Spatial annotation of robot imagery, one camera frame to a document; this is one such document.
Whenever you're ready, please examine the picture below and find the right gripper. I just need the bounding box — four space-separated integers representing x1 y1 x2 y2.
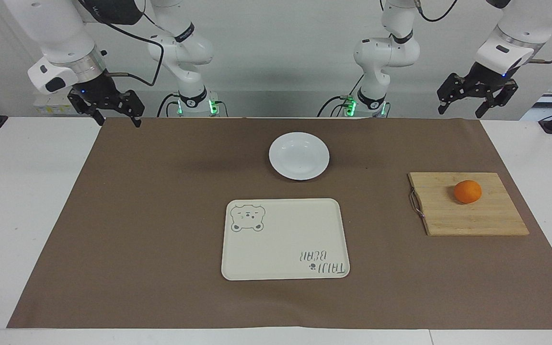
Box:
67 72 144 128

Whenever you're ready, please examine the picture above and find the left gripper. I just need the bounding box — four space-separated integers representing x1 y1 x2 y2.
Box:
437 61 519 119

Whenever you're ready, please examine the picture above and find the orange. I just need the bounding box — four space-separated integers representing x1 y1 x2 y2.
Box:
454 180 483 205

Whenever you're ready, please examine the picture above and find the white round plate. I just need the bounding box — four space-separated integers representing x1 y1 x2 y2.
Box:
268 132 330 181

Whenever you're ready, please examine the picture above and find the wooden cutting board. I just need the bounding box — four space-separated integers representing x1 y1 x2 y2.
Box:
408 172 530 237

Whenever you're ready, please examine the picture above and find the cream tray with bear print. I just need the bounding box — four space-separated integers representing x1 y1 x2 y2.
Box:
221 198 351 281

